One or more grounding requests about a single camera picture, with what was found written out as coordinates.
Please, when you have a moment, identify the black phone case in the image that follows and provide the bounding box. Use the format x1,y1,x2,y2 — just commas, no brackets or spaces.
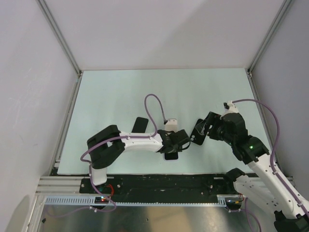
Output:
190,119,206,145

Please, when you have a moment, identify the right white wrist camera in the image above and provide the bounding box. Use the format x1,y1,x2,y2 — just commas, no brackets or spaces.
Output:
224,101,239,115

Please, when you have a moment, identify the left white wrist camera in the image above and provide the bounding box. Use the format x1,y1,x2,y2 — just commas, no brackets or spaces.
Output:
164,118,178,132

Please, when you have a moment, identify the left aluminium frame post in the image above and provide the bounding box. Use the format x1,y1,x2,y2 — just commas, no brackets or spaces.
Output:
36,0,82,77

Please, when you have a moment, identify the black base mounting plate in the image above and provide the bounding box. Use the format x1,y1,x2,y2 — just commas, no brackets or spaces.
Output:
79,177,253,204

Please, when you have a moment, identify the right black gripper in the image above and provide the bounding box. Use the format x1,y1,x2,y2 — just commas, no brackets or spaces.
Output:
195,111,235,145

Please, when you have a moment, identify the right controller board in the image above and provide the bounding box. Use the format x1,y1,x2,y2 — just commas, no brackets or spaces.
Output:
226,199,242,211

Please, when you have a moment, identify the right aluminium frame post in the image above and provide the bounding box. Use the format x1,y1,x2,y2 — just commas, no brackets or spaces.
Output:
247,0,295,77

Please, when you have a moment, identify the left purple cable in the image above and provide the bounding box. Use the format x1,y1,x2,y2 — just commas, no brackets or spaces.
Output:
81,94,169,213

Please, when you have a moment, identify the grey slotted cable duct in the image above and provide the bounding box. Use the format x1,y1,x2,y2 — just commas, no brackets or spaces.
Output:
45,196,226,207

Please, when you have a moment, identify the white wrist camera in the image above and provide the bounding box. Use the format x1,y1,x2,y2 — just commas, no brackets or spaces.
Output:
224,101,239,115
164,118,178,132

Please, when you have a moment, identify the left controller board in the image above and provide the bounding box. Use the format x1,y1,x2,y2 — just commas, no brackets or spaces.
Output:
94,196,110,204

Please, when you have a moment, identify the aluminium frame post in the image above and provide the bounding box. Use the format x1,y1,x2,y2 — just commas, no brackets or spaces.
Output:
247,0,295,77
36,0,82,77

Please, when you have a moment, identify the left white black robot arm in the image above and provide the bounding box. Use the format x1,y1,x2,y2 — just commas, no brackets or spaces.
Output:
82,125,191,193

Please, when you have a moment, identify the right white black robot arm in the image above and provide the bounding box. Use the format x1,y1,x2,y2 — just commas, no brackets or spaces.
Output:
202,112,309,232

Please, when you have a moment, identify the controller board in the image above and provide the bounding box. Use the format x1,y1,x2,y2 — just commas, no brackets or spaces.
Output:
94,196,110,204
226,199,242,211

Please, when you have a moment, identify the black smartphone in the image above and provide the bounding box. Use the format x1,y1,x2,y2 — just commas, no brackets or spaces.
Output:
164,152,179,161
131,117,149,133

